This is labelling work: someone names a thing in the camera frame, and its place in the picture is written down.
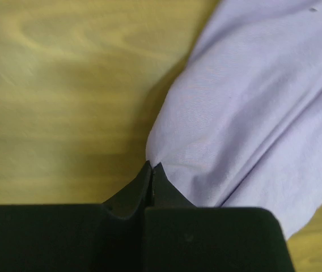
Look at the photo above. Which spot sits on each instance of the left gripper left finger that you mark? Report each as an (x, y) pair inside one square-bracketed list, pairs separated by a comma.
[(129, 200)]

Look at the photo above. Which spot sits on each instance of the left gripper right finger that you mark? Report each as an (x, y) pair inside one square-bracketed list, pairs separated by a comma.
[(163, 193)]

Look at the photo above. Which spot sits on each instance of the purple t shirt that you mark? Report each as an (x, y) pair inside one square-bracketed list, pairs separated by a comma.
[(242, 124)]

